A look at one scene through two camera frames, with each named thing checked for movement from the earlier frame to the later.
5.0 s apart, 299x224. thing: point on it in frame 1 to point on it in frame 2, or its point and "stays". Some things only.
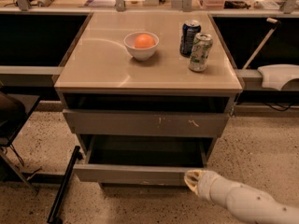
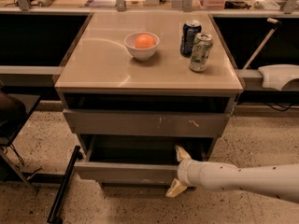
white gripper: [207, 184] to [183, 172]
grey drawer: [141, 160] stays
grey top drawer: [147, 123] stays
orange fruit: [144, 41] stays
